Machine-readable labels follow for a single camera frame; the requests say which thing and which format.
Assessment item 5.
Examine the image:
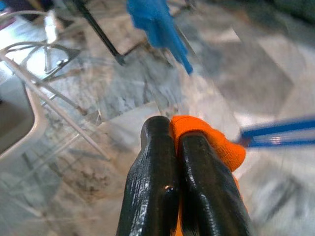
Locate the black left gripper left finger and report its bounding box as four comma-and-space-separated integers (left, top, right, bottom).
115, 115, 181, 236

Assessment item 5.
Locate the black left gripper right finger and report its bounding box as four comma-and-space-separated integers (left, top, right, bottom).
176, 133, 256, 236

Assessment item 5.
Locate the orange shirt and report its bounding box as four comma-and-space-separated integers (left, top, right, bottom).
169, 115, 248, 236

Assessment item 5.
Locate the blue plastic clothes hanger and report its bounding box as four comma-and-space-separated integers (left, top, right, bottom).
238, 117, 315, 148

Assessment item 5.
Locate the white grey folding chair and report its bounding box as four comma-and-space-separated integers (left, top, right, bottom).
0, 54, 112, 163

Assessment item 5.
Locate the black metal drying rack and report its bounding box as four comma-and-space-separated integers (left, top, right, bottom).
73, 0, 149, 66

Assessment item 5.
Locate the blue shirt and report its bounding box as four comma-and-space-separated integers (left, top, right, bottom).
126, 0, 194, 76

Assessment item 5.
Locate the dark green sofa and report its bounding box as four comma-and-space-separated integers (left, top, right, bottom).
246, 0, 315, 26

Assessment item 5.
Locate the white baby rocker frame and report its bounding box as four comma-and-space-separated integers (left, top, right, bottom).
0, 9, 82, 82

